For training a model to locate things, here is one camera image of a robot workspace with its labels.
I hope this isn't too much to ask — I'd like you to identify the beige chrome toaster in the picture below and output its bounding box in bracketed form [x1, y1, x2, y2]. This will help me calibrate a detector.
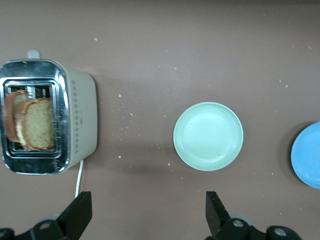
[0, 49, 98, 176]

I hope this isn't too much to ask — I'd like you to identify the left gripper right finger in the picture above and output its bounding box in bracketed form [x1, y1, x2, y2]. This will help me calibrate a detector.
[205, 191, 301, 240]

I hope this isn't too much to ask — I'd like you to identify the brown bread slice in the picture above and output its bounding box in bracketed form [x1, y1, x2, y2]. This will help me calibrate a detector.
[4, 90, 29, 143]
[16, 97, 56, 151]

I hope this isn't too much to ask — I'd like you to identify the mint green plate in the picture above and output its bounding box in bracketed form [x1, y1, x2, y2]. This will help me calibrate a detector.
[172, 101, 244, 172]

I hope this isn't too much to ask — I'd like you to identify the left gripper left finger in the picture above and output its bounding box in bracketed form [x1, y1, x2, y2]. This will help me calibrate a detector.
[0, 191, 93, 240]

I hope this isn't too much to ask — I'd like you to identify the blue plate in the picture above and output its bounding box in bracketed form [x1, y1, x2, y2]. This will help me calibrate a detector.
[290, 121, 320, 190]

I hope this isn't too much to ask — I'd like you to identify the white toaster power cable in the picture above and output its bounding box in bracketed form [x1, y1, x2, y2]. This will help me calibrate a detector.
[74, 159, 85, 201]

